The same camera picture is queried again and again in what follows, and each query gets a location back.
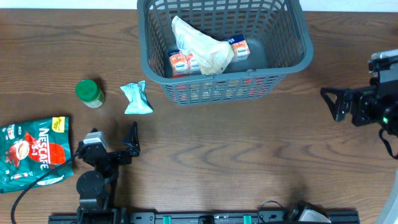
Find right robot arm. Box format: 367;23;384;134
320;78;397;159

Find black left cable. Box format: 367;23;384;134
11;151;80;224

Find beige brown snack bag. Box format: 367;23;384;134
172;16;234;75

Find light green snack packet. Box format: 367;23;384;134
120;80;154;114

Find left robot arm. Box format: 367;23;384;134
76;122;141;223

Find green lid jar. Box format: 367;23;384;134
75;80;105;108

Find orange tissue multipack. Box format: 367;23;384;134
168;34;251;78

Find green Nescafe coffee bag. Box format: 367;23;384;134
1;116;73;194

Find grey plastic basket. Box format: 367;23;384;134
137;0;313;105

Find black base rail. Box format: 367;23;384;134
48;207;360;224

